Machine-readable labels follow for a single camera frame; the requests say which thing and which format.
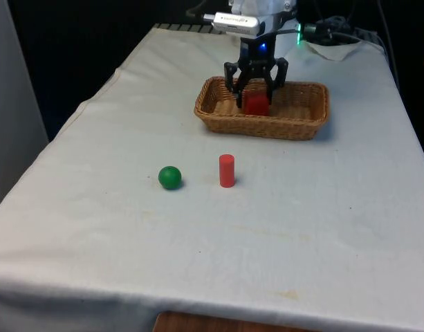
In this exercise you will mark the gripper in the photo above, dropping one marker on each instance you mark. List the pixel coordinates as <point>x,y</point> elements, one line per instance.
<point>258,50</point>

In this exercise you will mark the red cube block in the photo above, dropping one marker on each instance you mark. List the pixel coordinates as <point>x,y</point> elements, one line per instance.
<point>256,104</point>

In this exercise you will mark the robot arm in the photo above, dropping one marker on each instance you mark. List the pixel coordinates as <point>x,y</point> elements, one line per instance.
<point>267,10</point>

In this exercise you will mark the wicker basket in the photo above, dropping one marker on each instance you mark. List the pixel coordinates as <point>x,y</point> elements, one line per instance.
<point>294,121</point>

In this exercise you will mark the red cylinder block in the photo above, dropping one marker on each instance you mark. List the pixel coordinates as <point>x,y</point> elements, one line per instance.
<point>227,171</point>

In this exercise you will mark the green ball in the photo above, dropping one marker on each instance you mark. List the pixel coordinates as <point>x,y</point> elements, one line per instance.
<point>169,177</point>

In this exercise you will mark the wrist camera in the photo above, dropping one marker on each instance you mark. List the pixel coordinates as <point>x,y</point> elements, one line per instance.
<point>236,22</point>

